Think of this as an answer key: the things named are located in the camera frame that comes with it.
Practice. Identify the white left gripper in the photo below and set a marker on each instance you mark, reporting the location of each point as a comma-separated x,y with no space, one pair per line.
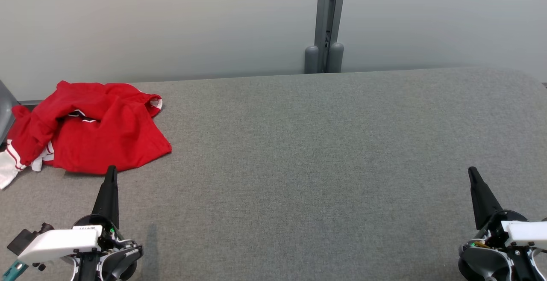
60,242

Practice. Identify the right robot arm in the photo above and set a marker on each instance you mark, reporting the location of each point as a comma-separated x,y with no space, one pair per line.
483,259

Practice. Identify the grey curved metal frame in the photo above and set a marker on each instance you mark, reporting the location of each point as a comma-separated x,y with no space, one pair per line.
5,110

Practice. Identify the red shorts with white stripe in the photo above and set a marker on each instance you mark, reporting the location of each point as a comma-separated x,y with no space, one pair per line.
124,144

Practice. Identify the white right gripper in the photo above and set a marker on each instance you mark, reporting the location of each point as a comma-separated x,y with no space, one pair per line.
523,232

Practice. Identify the red jersey with black numbers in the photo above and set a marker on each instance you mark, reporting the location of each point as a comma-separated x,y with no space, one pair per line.
27,135

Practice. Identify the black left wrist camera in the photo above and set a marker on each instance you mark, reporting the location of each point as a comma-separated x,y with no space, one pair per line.
27,237

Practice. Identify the grey cylindrical post foot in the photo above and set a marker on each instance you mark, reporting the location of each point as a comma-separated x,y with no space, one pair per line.
336,57
311,60

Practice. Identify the grey metal partition post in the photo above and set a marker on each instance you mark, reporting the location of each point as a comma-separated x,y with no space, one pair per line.
329,11

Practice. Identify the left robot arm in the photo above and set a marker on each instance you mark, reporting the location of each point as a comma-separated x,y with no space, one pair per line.
124,259

